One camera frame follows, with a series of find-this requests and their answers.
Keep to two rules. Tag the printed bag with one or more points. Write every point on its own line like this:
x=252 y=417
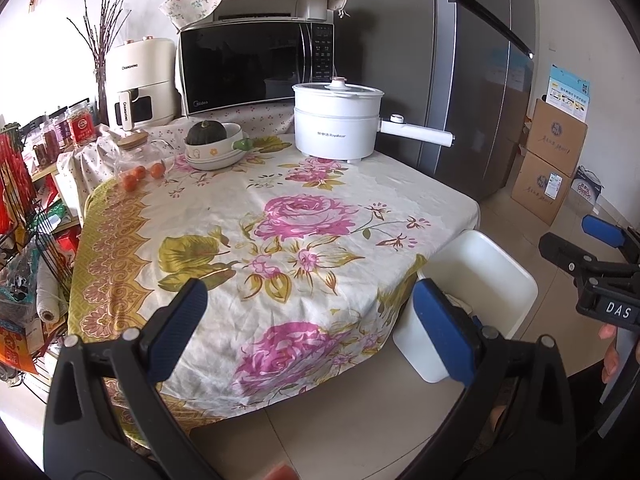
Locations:
x=587 y=187

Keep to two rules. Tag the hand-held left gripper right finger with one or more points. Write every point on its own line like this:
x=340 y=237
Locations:
x=445 y=330

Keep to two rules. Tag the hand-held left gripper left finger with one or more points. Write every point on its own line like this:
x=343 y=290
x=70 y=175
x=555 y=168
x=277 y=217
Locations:
x=180 y=325

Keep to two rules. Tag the person's right hand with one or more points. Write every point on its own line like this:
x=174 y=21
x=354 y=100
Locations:
x=609 y=365

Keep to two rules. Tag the white electric cooking pot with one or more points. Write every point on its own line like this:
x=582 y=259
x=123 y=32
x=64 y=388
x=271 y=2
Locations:
x=330 y=130

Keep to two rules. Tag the glass jar with cork lid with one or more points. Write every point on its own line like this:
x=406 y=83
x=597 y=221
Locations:
x=142 y=152

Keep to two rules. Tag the small orange tomato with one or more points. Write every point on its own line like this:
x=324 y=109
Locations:
x=132 y=176
x=157 y=170

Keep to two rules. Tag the white twine roll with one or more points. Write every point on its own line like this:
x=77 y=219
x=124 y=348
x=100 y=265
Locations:
x=47 y=300

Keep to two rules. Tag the white tissue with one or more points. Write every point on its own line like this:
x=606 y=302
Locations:
x=457 y=301

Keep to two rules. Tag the floral tablecloth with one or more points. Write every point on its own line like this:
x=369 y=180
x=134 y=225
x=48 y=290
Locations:
x=300 y=240

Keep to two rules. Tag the cream air fryer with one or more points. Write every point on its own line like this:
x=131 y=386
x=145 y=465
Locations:
x=145 y=70

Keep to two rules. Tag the dark green squash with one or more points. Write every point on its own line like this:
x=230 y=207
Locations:
x=205 y=134

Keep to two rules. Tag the blue and white box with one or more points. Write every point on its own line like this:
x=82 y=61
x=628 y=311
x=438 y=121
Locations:
x=567 y=92

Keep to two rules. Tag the white countertop appliance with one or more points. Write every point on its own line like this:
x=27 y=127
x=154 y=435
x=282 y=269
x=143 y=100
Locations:
x=315 y=7

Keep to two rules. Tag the white ceramic bowl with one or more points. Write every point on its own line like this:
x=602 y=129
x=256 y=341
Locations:
x=215 y=157

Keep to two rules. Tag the red packets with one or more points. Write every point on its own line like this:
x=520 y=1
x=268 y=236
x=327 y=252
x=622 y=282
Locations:
x=10 y=180

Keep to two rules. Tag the black microwave oven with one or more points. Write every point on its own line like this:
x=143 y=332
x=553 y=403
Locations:
x=250 y=65

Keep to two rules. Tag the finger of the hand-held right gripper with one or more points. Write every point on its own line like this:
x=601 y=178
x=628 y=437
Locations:
x=565 y=255
x=605 y=230

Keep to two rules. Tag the cardboard box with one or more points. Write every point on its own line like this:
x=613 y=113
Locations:
x=540 y=190
x=555 y=135

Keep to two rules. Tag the grey refrigerator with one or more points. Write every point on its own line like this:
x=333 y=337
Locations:
x=450 y=85

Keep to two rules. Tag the red label jar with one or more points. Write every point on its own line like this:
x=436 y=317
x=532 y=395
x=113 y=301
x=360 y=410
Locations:
x=81 y=125

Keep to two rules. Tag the white plastic bin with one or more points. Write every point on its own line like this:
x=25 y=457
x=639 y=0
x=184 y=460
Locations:
x=500 y=280

